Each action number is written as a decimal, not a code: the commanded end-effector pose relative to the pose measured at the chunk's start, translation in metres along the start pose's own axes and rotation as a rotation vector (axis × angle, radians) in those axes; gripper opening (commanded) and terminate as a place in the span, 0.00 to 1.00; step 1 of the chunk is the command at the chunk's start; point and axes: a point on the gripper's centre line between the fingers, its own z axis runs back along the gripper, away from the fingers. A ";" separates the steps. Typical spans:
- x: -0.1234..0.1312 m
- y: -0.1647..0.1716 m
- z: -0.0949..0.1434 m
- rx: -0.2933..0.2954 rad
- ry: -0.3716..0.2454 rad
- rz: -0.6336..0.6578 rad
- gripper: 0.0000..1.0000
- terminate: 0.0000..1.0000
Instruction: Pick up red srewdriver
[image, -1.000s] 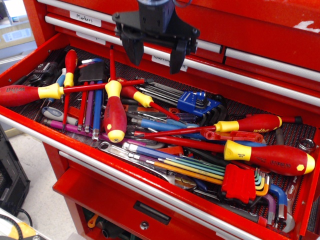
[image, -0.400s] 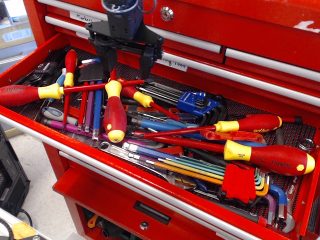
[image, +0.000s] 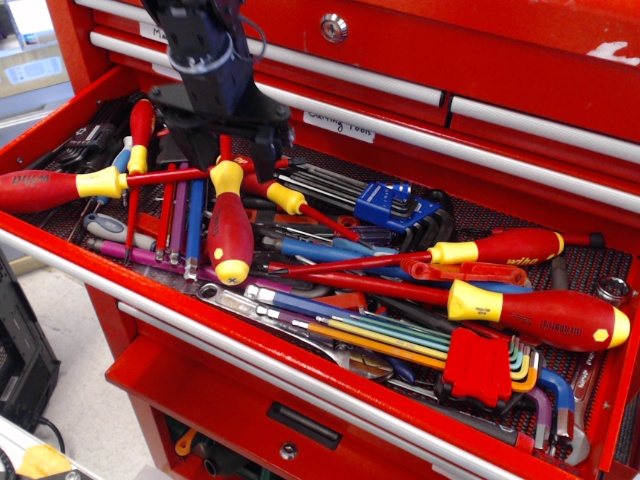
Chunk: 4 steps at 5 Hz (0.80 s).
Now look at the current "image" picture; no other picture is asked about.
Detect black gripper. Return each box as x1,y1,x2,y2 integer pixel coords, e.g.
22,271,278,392
149,60,291,183

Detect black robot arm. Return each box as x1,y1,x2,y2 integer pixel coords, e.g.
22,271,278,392
144,1,294,182

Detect black holder coloured hex keys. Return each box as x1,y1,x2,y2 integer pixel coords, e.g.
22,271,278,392
155,135,207,283

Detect short red yellow screwdriver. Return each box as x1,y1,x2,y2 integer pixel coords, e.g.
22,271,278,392
209,159,370,248

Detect white cutting tools label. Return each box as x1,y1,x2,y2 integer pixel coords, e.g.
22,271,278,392
303,111,376,144

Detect small red screwdriver upper left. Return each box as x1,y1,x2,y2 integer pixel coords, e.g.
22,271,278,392
124,99,156,265

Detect white markers label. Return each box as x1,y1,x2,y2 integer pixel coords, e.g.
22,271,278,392
139,22,168,44

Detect black torx key set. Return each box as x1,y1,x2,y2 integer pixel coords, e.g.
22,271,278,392
25,96,133,174

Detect magenta long hex key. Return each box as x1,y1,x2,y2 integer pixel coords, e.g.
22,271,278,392
88,239,294,293

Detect silver chest lock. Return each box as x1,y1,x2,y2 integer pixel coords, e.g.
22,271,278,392
320,13,348,43

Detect blue hex key set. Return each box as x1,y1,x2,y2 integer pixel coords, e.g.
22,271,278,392
275,158,455,252

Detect large red screwdriver left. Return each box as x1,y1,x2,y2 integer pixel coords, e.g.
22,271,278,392
0,157,307,215

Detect large red screwdriver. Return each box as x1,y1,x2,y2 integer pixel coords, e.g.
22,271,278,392
0,157,307,215
293,272,631,352

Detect red tool chest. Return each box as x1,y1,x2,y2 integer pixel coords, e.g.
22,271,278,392
0,0,640,480

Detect red plastic key holder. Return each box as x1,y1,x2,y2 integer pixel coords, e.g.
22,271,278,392
400,260,527,286

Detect red wiha screwdriver right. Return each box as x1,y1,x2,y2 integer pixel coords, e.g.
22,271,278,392
269,228,606,276

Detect black box on floor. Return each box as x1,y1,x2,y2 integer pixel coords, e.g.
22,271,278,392
1,258,60,432

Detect red holder coloured hex keys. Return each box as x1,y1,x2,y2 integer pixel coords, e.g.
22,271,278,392
245,285,578,440

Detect open red drawer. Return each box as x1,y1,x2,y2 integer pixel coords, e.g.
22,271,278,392
1,65,639,479

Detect large red screwdriver right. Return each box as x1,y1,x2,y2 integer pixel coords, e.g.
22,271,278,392
293,272,631,352

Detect silver socket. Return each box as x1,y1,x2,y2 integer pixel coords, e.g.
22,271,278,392
596,276,632,307

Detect blue handled screwdriver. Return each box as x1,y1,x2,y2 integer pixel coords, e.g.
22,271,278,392
261,236,397,263

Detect grey handled small screwdriver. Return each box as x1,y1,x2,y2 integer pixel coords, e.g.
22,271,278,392
83,213,156,251

